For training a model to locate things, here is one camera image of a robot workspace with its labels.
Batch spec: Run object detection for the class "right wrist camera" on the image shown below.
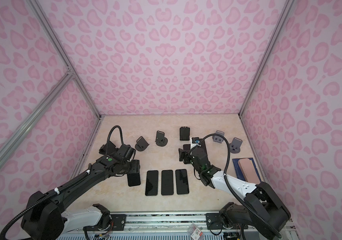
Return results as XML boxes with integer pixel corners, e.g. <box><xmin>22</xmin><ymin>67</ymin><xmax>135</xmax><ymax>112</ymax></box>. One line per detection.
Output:
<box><xmin>190</xmin><ymin>137</ymin><xmax>200</xmax><ymax>148</ymax></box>

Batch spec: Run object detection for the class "black folding stand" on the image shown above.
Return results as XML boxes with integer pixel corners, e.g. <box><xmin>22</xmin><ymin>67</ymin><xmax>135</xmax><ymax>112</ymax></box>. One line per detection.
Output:
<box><xmin>99</xmin><ymin>141</ymin><xmax>118</xmax><ymax>155</ymax></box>
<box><xmin>179</xmin><ymin>127</ymin><xmax>190</xmax><ymax>141</ymax></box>

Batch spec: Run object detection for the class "aluminium corner post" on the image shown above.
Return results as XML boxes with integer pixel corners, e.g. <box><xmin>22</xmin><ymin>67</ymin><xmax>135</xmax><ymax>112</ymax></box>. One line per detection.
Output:
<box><xmin>238</xmin><ymin>0</ymin><xmax>297</xmax><ymax>119</ymax></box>
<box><xmin>27</xmin><ymin>0</ymin><xmax>102</xmax><ymax>120</ymax></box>

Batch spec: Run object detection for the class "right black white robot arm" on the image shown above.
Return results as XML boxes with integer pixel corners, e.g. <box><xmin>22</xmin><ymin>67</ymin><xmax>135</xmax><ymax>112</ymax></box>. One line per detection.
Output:
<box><xmin>178</xmin><ymin>145</ymin><xmax>291</xmax><ymax>240</ymax></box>

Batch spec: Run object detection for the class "blue phone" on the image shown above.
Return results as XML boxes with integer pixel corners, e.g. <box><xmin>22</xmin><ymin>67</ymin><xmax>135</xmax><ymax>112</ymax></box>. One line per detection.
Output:
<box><xmin>183</xmin><ymin>144</ymin><xmax>191</xmax><ymax>151</ymax></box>

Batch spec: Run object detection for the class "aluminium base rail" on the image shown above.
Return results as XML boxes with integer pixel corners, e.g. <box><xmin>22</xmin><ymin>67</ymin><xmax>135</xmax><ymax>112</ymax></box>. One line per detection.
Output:
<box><xmin>54</xmin><ymin>209</ymin><xmax>300</xmax><ymax>240</ymax></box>

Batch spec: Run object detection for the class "round stand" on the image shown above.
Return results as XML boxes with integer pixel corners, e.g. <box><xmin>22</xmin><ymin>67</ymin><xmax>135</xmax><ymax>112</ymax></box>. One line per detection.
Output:
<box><xmin>212</xmin><ymin>130</ymin><xmax>225</xmax><ymax>144</ymax></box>
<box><xmin>135</xmin><ymin>136</ymin><xmax>150</xmax><ymax>152</ymax></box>
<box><xmin>230</xmin><ymin>138</ymin><xmax>243</xmax><ymax>154</ymax></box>
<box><xmin>156</xmin><ymin>131</ymin><xmax>168</xmax><ymax>147</ymax></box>

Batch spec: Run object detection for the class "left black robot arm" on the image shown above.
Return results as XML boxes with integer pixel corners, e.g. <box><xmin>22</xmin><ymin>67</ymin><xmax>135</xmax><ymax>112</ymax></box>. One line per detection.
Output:
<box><xmin>21</xmin><ymin>144</ymin><xmax>140</xmax><ymax>240</ymax></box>

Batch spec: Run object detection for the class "small red white packet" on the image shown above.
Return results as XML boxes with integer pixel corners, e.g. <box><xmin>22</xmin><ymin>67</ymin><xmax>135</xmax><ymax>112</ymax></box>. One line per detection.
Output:
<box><xmin>187</xmin><ymin>224</ymin><xmax>204</xmax><ymax>240</ymax></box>

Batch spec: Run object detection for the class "purple phone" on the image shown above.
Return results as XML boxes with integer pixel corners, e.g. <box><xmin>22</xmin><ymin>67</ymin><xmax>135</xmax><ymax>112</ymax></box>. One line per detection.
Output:
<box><xmin>161</xmin><ymin>170</ymin><xmax>174</xmax><ymax>196</ymax></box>

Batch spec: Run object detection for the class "pink phone case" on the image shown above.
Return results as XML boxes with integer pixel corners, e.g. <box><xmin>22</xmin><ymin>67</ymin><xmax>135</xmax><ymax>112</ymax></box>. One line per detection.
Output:
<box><xmin>238</xmin><ymin>159</ymin><xmax>261</xmax><ymax>184</ymax></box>

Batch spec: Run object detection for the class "green phone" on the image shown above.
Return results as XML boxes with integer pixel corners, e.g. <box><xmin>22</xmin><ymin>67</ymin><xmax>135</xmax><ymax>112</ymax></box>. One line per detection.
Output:
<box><xmin>127</xmin><ymin>173</ymin><xmax>141</xmax><ymax>187</ymax></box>
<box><xmin>145</xmin><ymin>170</ymin><xmax>159</xmax><ymax>196</ymax></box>

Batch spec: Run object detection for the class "right aluminium corner post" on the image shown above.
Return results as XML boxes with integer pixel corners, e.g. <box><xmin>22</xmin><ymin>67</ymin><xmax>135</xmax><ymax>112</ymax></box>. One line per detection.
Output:
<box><xmin>238</xmin><ymin>0</ymin><xmax>297</xmax><ymax>119</ymax></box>

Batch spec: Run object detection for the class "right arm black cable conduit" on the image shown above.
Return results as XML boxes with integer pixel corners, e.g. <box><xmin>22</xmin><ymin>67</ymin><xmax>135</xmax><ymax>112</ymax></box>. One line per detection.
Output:
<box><xmin>188</xmin><ymin>133</ymin><xmax>283</xmax><ymax>239</ymax></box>

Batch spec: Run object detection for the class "left aluminium corner post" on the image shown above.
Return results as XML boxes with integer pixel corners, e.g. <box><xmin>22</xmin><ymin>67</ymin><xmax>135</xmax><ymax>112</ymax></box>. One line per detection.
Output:
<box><xmin>27</xmin><ymin>0</ymin><xmax>102</xmax><ymax>120</ymax></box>

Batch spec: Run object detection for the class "aluminium diagonal frame bar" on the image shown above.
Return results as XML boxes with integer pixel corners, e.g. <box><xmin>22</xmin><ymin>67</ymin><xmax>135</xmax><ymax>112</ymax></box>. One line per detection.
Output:
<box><xmin>0</xmin><ymin>71</ymin><xmax>74</xmax><ymax>170</ymax></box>

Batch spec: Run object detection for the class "silver phone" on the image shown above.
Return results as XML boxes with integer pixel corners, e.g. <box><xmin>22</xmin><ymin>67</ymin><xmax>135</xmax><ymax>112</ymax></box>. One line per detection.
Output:
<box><xmin>199</xmin><ymin>139</ymin><xmax>207</xmax><ymax>154</ymax></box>

